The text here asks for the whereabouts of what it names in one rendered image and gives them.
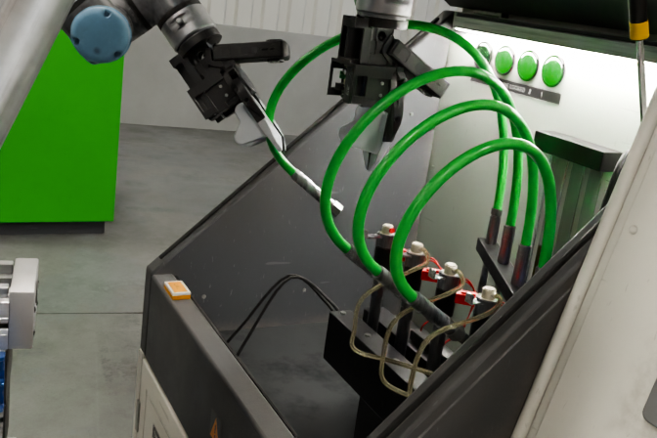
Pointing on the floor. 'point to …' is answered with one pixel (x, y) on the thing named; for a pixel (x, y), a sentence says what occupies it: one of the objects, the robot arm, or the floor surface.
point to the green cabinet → (64, 147)
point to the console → (607, 318)
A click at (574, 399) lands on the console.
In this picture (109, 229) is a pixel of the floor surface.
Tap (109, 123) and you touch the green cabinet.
